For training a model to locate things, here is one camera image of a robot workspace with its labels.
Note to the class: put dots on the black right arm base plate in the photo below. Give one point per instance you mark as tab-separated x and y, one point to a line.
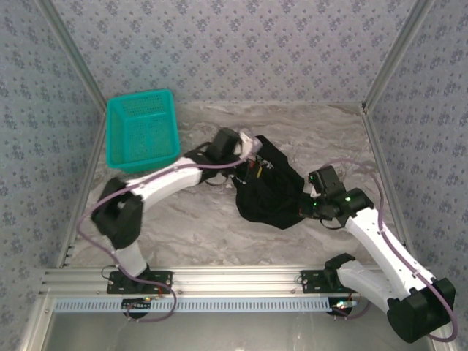
311	281

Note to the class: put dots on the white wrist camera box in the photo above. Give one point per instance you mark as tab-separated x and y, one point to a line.
250	146
314	192

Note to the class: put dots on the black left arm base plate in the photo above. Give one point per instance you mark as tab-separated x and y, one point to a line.
164	279

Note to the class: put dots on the aluminium frame leg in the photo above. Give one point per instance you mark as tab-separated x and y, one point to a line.
449	345
34	325

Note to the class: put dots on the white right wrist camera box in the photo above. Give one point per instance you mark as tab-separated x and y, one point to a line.
314	192

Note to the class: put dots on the teal plastic mesh basket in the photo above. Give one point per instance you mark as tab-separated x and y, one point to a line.
146	128

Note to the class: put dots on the small circuit board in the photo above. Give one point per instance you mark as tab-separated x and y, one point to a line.
343	305
137	303

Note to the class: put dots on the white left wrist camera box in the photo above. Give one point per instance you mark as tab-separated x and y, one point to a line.
250	146

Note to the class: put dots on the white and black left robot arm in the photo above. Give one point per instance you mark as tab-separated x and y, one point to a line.
164	179

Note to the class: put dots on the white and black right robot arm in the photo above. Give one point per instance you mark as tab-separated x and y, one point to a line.
369	234

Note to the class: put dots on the wide aluminium mounting rail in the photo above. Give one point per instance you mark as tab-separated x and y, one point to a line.
237	279

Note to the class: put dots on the black printed t-shirt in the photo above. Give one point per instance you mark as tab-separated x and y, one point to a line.
270	197

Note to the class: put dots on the slanted aluminium frame post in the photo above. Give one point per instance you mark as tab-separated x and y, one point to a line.
395	55
77	55

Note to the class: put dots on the aluminium table side rail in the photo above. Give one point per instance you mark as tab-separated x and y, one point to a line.
87	183
376	146

